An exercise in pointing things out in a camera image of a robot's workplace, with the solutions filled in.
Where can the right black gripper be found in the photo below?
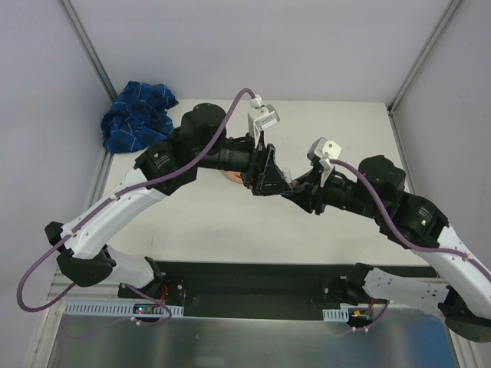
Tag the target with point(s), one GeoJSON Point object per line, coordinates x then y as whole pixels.
{"type": "Point", "coordinates": [314, 192]}

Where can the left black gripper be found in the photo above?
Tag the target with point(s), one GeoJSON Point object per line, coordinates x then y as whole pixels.
{"type": "Point", "coordinates": [254, 165]}

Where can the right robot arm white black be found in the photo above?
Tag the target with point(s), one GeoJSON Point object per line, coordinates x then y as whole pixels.
{"type": "Point", "coordinates": [461, 299]}

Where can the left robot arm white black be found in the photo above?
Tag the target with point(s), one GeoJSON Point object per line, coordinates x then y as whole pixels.
{"type": "Point", "coordinates": [200, 141]}

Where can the mannequin hand with nails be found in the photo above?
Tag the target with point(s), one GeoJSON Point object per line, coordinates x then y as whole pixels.
{"type": "Point", "coordinates": [233, 176]}

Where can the blue plaid cloth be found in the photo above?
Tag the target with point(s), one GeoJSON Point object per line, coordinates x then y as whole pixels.
{"type": "Point", "coordinates": [138, 118]}

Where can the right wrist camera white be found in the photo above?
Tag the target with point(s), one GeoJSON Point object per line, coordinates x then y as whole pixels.
{"type": "Point", "coordinates": [321, 154]}

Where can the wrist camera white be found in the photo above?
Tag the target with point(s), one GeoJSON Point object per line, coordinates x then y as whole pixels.
{"type": "Point", "coordinates": [321, 154]}
{"type": "Point", "coordinates": [260, 118]}

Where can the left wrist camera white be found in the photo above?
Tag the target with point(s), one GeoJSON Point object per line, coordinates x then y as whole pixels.
{"type": "Point", "coordinates": [260, 118]}

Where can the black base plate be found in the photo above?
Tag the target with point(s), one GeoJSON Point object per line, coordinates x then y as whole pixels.
{"type": "Point", "coordinates": [254, 291]}

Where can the right white cable duct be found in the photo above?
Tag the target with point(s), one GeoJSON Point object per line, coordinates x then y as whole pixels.
{"type": "Point", "coordinates": [340, 315]}

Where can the white cable duct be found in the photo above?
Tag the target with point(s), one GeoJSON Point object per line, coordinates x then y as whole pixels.
{"type": "Point", "coordinates": [120, 309]}
{"type": "Point", "coordinates": [340, 315]}

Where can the left aluminium frame post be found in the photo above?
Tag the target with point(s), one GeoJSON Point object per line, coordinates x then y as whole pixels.
{"type": "Point", "coordinates": [88, 47]}

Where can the aluminium frame post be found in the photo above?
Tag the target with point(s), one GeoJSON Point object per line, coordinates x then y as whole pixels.
{"type": "Point", "coordinates": [423, 56]}
{"type": "Point", "coordinates": [88, 47]}

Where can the left white cable duct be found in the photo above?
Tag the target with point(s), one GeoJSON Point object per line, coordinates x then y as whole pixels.
{"type": "Point", "coordinates": [120, 309]}

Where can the right aluminium frame post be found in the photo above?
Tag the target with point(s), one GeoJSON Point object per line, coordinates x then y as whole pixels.
{"type": "Point", "coordinates": [423, 56]}

